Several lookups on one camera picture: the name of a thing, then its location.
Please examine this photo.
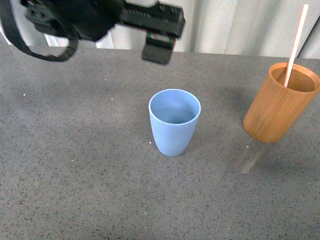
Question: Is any bamboo chopstick holder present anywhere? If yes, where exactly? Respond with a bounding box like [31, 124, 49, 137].
[243, 62, 320, 143]

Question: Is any black cable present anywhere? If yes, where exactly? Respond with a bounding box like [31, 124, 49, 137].
[0, 0, 80, 63]

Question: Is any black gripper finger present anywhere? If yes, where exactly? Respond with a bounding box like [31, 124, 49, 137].
[141, 32, 175, 65]

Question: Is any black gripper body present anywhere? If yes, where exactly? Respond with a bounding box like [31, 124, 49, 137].
[20, 0, 186, 42]

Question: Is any white pleated curtain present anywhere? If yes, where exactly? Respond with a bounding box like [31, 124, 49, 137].
[11, 0, 320, 60]

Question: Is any blue plastic cup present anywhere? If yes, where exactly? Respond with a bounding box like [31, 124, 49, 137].
[148, 88, 202, 157]

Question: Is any pink chopstick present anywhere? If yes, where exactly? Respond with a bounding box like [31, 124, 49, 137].
[283, 3, 309, 88]

